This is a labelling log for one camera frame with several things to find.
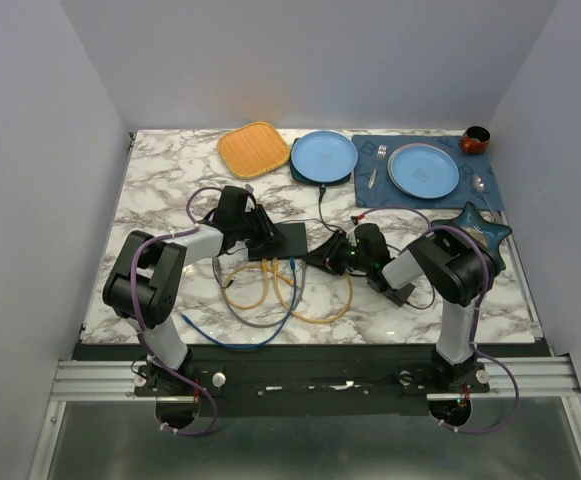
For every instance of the orange woven square mat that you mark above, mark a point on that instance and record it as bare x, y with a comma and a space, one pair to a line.
253, 150

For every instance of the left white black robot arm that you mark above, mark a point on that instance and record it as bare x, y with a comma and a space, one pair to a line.
144, 282

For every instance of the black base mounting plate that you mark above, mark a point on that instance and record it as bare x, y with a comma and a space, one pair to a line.
281, 380

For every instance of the silver fork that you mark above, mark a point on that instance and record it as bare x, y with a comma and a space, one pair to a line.
380, 156

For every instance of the light blue plate left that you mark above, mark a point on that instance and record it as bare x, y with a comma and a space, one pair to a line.
324, 156

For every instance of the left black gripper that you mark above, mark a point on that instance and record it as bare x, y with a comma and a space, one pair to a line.
265, 232

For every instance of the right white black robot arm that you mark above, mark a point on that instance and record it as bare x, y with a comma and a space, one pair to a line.
460, 261

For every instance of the dark teal coaster under plate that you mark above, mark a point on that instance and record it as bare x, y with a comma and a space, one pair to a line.
299, 178

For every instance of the light blue plate right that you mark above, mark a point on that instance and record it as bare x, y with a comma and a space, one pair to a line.
423, 171

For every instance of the silver spoon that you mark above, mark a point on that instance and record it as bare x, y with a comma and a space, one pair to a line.
479, 186

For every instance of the dark blue placemat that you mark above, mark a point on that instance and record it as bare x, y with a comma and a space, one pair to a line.
385, 193

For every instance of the light blue plate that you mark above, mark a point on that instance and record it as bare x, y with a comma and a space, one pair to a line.
423, 171
324, 156

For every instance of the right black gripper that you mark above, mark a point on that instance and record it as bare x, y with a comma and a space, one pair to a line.
327, 255

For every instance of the black power adapter brick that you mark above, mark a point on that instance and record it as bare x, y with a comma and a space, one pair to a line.
398, 296

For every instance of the black network switch box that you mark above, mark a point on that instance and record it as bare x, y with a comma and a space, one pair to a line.
291, 244

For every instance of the aluminium rail frame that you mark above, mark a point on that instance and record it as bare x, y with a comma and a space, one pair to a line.
112, 381

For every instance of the red brown lacquer cup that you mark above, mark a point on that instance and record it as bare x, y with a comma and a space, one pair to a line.
475, 140

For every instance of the blue star shaped dish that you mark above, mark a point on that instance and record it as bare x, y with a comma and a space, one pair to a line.
488, 235

